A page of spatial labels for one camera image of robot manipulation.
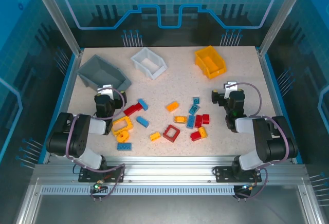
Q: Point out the long red lego brick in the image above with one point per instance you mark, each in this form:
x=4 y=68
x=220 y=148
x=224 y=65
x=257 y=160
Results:
x=129 y=110

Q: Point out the blue lego brick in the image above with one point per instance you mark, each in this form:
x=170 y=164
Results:
x=142 y=121
x=143 y=104

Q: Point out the yellow lego window frame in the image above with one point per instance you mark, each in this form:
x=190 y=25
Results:
x=114 y=129

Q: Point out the grey plastic bin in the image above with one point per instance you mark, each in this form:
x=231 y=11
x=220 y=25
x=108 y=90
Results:
x=102 y=72

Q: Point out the yellow round lego piece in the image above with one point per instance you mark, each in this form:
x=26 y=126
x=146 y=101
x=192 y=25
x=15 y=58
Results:
x=126 y=134

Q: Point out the small blue lego plate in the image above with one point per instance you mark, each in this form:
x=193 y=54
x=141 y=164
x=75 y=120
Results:
x=196 y=100

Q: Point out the white plastic bin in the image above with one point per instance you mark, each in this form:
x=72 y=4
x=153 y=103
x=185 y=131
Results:
x=149 y=63

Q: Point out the yellow plastic bin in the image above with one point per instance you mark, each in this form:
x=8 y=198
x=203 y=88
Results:
x=209 y=63

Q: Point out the orange lego brick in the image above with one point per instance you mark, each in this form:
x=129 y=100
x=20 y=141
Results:
x=172 y=106

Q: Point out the red lego window frame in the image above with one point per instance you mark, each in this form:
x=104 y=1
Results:
x=169 y=137

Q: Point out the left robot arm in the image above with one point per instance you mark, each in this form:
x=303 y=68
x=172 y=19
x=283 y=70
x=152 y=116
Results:
x=77 y=136

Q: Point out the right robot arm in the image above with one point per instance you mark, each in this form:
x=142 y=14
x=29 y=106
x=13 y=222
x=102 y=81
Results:
x=267 y=141

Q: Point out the long blue lego plate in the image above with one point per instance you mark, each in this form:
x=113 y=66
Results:
x=124 y=146

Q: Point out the small yellow lego brick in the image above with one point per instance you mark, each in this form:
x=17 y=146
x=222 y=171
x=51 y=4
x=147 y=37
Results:
x=155 y=136

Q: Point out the yellow studded lego brick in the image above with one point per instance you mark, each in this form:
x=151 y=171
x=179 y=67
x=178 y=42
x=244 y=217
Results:
x=180 y=119

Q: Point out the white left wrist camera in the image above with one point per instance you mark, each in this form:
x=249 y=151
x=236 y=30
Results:
x=105 y=90

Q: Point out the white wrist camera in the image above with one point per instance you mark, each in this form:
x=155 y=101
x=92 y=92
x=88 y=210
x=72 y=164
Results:
x=105 y=90
x=229 y=88

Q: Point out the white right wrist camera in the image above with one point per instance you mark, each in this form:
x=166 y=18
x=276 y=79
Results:
x=229 y=88

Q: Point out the blue table side rail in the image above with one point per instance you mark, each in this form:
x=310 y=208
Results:
x=278 y=93
x=64 y=90

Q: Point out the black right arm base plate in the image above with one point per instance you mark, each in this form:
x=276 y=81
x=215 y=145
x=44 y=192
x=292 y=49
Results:
x=223 y=174

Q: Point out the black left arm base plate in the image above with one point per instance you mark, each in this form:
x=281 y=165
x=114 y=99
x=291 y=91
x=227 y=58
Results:
x=115 y=174

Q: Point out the aluminium table frame rail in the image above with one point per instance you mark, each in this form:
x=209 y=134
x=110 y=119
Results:
x=167 y=170

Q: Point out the aluminium frame post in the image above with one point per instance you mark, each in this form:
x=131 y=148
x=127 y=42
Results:
x=282 y=16
x=56 y=16

